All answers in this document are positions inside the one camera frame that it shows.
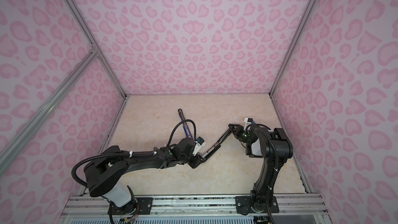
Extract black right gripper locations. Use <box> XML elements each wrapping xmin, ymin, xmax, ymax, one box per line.
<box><xmin>228</xmin><ymin>125</ymin><xmax>253</xmax><ymax>146</ymax></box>

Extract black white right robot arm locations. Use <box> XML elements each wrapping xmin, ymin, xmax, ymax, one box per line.
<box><xmin>229</xmin><ymin>123</ymin><xmax>293</xmax><ymax>215</ymax></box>

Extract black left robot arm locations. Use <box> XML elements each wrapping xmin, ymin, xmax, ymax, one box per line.
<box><xmin>74</xmin><ymin>141</ymin><xmax>207</xmax><ymax>198</ymax></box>

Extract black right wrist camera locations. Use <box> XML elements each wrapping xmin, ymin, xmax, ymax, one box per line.
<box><xmin>244</xmin><ymin>118</ymin><xmax>254</xmax><ymax>130</ymax></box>

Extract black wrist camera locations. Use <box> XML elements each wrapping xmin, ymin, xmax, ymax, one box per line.
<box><xmin>244</xmin><ymin>118</ymin><xmax>254</xmax><ymax>130</ymax></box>
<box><xmin>175</xmin><ymin>137</ymin><xmax>206</xmax><ymax>157</ymax></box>

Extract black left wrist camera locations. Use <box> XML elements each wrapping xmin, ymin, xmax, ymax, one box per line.
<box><xmin>175</xmin><ymin>137</ymin><xmax>206</xmax><ymax>157</ymax></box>

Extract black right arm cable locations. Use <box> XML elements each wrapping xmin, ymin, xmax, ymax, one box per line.
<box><xmin>245</xmin><ymin>123</ymin><xmax>280</xmax><ymax>190</ymax></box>

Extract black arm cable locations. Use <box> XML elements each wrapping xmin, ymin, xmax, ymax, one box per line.
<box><xmin>245</xmin><ymin>123</ymin><xmax>280</xmax><ymax>190</ymax></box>
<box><xmin>71</xmin><ymin>119</ymin><xmax>198</xmax><ymax>189</ymax></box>

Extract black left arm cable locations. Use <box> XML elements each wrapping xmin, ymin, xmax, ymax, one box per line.
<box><xmin>71</xmin><ymin>119</ymin><xmax>198</xmax><ymax>189</ymax></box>

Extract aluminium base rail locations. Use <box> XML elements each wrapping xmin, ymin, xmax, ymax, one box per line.
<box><xmin>57</xmin><ymin>194</ymin><xmax>332</xmax><ymax>224</ymax></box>

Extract aluminium frame corner post right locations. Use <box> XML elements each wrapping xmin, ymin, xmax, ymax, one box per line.
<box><xmin>269</xmin><ymin>0</ymin><xmax>319</xmax><ymax>99</ymax></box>

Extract aluminium frame corner post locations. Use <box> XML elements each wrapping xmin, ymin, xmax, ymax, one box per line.
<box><xmin>63</xmin><ymin>0</ymin><xmax>127</xmax><ymax>99</ymax></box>
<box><xmin>269</xmin><ymin>0</ymin><xmax>319</xmax><ymax>99</ymax></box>

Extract aluminium diagonal frame bar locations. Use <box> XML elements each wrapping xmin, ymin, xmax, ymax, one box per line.
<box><xmin>1</xmin><ymin>48</ymin><xmax>98</xmax><ymax>175</ymax></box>

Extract aluminium frame corner post left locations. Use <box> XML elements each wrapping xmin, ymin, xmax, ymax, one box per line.
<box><xmin>63</xmin><ymin>0</ymin><xmax>127</xmax><ymax>99</ymax></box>

